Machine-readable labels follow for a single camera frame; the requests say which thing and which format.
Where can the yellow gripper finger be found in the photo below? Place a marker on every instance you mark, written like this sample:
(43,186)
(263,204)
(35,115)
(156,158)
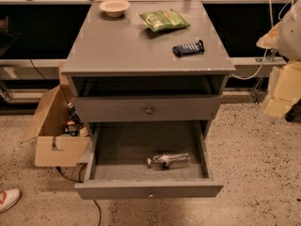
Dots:
(284,90)
(270,39)

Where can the clear plastic water bottle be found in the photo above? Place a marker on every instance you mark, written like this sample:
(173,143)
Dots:
(168,161)

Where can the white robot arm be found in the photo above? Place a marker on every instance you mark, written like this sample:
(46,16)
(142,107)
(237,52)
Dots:
(289,41)

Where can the grey wooden drawer cabinet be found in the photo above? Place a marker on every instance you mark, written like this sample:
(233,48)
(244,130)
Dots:
(110,60)

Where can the open grey lower drawer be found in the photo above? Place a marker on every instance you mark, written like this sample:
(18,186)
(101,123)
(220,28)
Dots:
(117,166)

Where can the closed grey upper drawer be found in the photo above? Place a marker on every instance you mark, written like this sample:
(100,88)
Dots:
(101,109)

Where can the dark bottle in box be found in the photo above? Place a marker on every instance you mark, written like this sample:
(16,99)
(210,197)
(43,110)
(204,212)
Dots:
(73,113)

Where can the dark blue snack bar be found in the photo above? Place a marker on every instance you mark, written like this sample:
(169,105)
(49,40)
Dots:
(189,49)

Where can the green chip bag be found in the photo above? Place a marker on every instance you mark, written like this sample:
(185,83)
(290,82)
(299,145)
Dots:
(163,20)

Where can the beige ceramic bowl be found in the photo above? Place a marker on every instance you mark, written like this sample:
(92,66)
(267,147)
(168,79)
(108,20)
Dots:
(114,8)

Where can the open cardboard box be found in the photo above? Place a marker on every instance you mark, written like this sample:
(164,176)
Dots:
(53,147)

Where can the white orange sneaker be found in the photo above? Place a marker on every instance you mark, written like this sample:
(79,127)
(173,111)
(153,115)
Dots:
(9,198)

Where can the metal railing frame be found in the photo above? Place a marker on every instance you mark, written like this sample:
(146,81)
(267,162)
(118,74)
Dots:
(28,24)

